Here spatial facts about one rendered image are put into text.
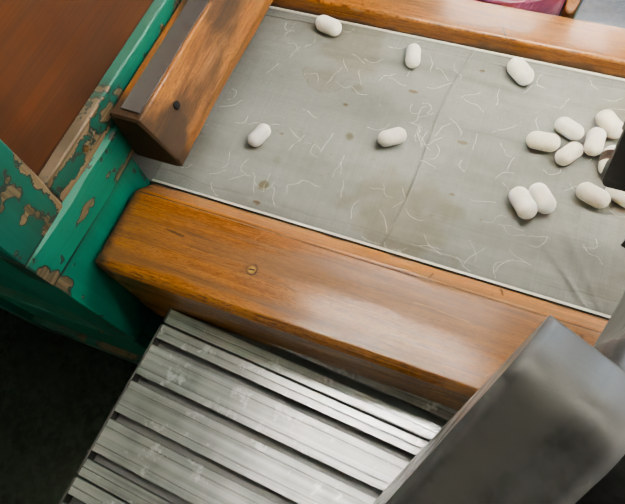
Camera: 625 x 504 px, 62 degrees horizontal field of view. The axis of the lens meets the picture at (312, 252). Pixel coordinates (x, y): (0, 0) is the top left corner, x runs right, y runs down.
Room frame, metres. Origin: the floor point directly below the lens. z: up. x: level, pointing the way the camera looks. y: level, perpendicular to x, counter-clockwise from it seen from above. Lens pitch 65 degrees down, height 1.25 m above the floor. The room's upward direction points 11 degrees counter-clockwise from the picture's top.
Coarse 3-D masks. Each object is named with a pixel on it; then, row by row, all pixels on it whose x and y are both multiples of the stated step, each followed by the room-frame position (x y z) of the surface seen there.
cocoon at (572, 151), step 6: (570, 144) 0.29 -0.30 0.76; (576, 144) 0.29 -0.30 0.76; (558, 150) 0.29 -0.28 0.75; (564, 150) 0.28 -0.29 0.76; (570, 150) 0.28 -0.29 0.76; (576, 150) 0.28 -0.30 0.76; (582, 150) 0.28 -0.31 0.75; (558, 156) 0.28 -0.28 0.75; (564, 156) 0.28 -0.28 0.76; (570, 156) 0.28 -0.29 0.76; (576, 156) 0.28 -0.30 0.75; (558, 162) 0.28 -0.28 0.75; (564, 162) 0.27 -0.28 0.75; (570, 162) 0.27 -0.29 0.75
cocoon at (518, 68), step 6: (510, 60) 0.42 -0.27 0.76; (516, 60) 0.41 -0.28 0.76; (522, 60) 0.41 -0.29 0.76; (510, 66) 0.41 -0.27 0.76; (516, 66) 0.41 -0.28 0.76; (522, 66) 0.40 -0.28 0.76; (528, 66) 0.40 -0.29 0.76; (510, 72) 0.41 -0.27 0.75; (516, 72) 0.40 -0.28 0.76; (522, 72) 0.40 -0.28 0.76; (528, 72) 0.39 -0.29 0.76; (516, 78) 0.40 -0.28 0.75; (522, 78) 0.39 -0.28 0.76; (528, 78) 0.39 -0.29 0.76; (522, 84) 0.39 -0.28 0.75
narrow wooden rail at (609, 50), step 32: (288, 0) 0.59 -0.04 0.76; (320, 0) 0.57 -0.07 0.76; (352, 0) 0.56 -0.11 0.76; (384, 0) 0.55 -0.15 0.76; (416, 0) 0.54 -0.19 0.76; (448, 0) 0.53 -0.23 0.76; (416, 32) 0.50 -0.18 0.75; (448, 32) 0.48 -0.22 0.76; (480, 32) 0.46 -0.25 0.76; (512, 32) 0.45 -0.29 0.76; (544, 32) 0.44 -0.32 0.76; (576, 32) 0.43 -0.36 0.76; (608, 32) 0.42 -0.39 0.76; (576, 64) 0.40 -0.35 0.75; (608, 64) 0.39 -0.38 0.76
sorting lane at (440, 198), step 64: (256, 64) 0.51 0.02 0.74; (320, 64) 0.49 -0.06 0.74; (384, 64) 0.47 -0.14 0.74; (448, 64) 0.45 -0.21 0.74; (320, 128) 0.39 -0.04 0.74; (384, 128) 0.37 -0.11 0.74; (448, 128) 0.35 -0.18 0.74; (512, 128) 0.34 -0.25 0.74; (192, 192) 0.34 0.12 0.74; (256, 192) 0.32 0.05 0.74; (320, 192) 0.30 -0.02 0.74; (384, 192) 0.29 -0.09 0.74; (448, 192) 0.27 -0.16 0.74; (448, 256) 0.20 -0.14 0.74; (512, 256) 0.18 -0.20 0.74; (576, 256) 0.17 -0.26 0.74
